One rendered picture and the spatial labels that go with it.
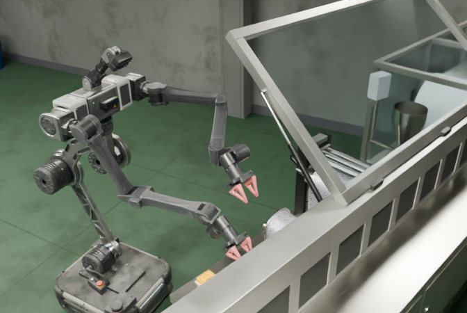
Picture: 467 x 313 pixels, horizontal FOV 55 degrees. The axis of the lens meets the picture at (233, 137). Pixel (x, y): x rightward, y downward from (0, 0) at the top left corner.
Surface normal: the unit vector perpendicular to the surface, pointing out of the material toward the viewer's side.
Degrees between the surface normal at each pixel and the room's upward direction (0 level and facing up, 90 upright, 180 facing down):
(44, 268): 0
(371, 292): 0
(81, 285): 0
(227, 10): 90
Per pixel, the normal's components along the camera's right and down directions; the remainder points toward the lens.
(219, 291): -0.02, -0.88
